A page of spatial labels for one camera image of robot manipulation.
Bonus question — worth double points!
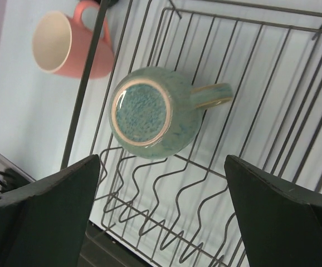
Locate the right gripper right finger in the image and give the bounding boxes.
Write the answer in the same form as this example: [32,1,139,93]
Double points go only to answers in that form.
[224,155,322,266]

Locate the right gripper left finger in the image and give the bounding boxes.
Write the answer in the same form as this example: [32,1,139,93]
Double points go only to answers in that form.
[0,155,100,266]

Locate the green ceramic cup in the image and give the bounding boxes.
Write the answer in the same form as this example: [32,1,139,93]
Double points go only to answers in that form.
[109,67,233,160]

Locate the pink mug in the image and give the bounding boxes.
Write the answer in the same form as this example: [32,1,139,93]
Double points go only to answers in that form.
[32,1,99,78]

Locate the black wire dish rack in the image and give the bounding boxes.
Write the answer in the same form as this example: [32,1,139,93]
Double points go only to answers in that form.
[62,1,322,266]

